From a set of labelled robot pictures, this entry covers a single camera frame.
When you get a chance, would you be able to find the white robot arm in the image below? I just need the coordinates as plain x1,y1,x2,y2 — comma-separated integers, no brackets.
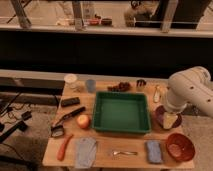
162,66,213,129

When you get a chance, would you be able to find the green plastic tray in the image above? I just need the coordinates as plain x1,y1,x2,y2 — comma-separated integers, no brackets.
92,92,151,134

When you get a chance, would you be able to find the purple plate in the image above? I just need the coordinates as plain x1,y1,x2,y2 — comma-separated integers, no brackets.
155,106,182,130

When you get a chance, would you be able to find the red bowl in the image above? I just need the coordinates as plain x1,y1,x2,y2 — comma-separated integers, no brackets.
165,133,195,162

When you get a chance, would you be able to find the blue sponge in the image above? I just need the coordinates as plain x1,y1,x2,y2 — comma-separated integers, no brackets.
146,140,163,164

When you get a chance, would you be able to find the small dark cup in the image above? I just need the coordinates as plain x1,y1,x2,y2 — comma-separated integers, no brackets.
136,79,147,91

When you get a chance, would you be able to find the bunch of dark grapes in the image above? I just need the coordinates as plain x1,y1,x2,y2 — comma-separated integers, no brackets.
108,82,131,92

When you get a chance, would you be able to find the metal spoon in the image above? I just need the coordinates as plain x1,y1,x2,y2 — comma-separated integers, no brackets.
112,150,138,156

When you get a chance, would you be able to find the wooden table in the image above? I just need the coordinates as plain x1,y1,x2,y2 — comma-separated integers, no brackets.
42,82,194,170

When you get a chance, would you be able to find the blue grey cup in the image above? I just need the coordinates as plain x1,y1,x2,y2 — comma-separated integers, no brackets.
85,79,96,93

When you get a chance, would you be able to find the red apple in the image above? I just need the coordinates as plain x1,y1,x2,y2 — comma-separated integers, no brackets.
77,114,90,129

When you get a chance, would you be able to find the grey folded cloth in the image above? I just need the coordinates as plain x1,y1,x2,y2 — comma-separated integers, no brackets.
75,137,97,169

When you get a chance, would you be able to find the black rectangular block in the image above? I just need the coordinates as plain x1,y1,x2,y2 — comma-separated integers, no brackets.
61,97,80,107

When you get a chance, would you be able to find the white lidded cup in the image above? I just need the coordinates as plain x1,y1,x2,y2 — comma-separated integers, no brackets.
64,74,78,91

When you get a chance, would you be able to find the black tripod stand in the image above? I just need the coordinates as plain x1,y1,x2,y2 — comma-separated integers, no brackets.
0,93,32,144

